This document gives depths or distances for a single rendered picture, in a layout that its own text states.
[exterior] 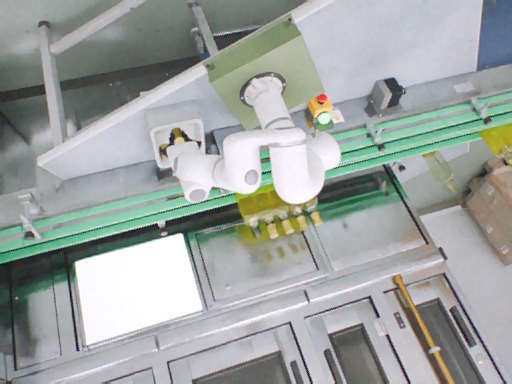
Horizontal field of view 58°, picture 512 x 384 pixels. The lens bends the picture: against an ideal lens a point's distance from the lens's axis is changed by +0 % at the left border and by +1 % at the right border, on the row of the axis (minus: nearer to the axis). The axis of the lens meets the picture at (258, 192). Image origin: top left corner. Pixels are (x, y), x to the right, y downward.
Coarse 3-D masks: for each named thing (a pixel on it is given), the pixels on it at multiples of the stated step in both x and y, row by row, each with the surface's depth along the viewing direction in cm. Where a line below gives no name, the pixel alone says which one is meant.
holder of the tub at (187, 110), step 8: (176, 104) 153; (184, 104) 153; (192, 104) 153; (152, 112) 151; (160, 112) 151; (168, 112) 151; (176, 112) 151; (184, 112) 152; (192, 112) 152; (152, 120) 149; (160, 120) 149; (168, 120) 149; (176, 120) 150; (160, 168) 172; (168, 168) 173
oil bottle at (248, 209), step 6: (240, 198) 172; (246, 198) 172; (252, 198) 172; (240, 204) 171; (246, 204) 170; (252, 204) 170; (240, 210) 172; (246, 210) 169; (252, 210) 169; (246, 216) 168; (252, 216) 168; (258, 216) 169; (246, 222) 169; (252, 222) 168; (258, 222) 170
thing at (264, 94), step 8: (256, 80) 139; (264, 80) 143; (272, 80) 144; (248, 88) 141; (256, 88) 142; (264, 88) 141; (272, 88) 143; (280, 88) 149; (248, 96) 147; (256, 96) 143; (264, 96) 141; (272, 96) 141; (280, 96) 143; (256, 104) 142; (264, 104) 140; (272, 104) 139; (280, 104) 140; (256, 112) 143; (264, 112) 139; (272, 112) 138; (280, 112) 138; (288, 112) 141; (264, 120) 139; (264, 128) 139
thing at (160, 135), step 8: (184, 120) 150; (192, 120) 150; (200, 120) 151; (152, 128) 150; (160, 128) 148; (168, 128) 160; (184, 128) 162; (192, 128) 164; (200, 128) 154; (152, 136) 150; (160, 136) 162; (168, 136) 163; (192, 136) 168; (200, 136) 158; (152, 144) 154; (160, 144) 166; (160, 152) 167; (200, 152) 168; (160, 160) 165; (168, 160) 167
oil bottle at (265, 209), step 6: (264, 186) 175; (258, 192) 173; (264, 192) 173; (258, 198) 172; (264, 198) 172; (258, 204) 171; (264, 204) 171; (270, 204) 171; (258, 210) 170; (264, 210) 169; (270, 210) 170; (264, 216) 169; (270, 216) 169
